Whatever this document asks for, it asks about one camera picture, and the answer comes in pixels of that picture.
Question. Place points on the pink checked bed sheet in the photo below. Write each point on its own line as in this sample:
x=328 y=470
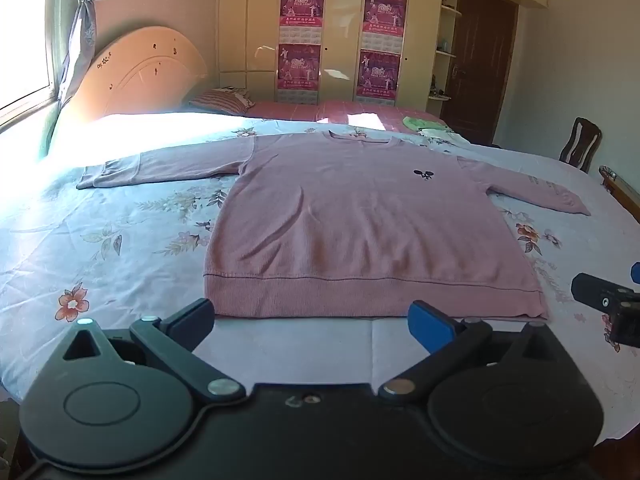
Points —
x=300 y=109

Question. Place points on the window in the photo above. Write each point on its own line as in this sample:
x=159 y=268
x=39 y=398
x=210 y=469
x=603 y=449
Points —
x=22 y=35

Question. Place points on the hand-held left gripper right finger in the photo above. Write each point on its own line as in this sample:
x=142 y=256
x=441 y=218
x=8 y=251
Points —
x=426 y=325

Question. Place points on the brown wooden furniture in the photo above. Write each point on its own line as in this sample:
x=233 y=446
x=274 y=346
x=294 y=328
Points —
x=625 y=192

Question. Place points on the cream corner shelf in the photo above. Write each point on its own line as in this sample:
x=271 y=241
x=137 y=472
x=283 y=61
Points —
x=445 y=55

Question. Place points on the dark wooden chair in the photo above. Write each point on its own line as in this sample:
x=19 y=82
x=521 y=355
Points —
x=590 y=152

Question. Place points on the magenta wall poster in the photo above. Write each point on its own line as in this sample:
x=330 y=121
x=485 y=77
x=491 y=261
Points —
x=298 y=72
x=378 y=77
x=384 y=17
x=302 y=10

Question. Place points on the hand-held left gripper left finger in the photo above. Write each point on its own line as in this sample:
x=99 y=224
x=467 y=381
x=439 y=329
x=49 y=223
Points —
x=196 y=321

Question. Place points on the floral curtain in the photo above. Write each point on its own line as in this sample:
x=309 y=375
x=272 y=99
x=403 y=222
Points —
x=75 y=35

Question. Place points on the peach wooden headboard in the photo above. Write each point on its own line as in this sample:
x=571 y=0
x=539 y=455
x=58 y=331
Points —
x=135 y=75

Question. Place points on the pink sweater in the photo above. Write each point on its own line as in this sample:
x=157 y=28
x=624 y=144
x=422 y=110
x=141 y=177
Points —
x=350 y=220

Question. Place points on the floral bed sheet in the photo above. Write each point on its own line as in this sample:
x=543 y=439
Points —
x=125 y=240

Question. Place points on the cream wardrobe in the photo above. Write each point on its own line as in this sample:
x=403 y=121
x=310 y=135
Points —
x=345 y=35

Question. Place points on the dark brown door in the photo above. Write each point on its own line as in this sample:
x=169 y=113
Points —
x=482 y=60

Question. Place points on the green cloth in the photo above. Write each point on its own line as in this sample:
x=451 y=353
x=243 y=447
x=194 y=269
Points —
x=420 y=124

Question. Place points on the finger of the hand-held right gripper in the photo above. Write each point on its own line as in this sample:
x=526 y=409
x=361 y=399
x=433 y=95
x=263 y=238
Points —
x=592 y=292
x=636 y=272

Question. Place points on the striped pillow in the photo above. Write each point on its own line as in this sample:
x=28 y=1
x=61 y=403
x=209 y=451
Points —
x=220 y=100

